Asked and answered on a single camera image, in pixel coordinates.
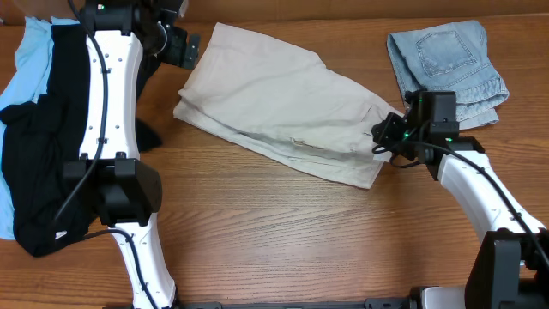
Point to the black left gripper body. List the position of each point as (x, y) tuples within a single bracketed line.
[(184, 50)]

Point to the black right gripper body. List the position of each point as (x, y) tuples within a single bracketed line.
[(395, 135)]

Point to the beige shorts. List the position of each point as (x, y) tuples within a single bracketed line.
[(281, 101)]

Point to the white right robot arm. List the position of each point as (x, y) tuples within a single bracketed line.
[(511, 267)]

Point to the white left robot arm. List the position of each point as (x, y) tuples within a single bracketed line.
[(109, 177)]

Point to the folded light blue jeans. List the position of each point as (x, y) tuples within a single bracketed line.
[(450, 57)]

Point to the light blue t-shirt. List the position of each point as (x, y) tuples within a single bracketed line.
[(33, 60)]

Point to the black t-shirt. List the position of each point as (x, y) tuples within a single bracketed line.
[(40, 138)]

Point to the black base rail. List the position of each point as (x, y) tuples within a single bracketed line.
[(296, 304)]

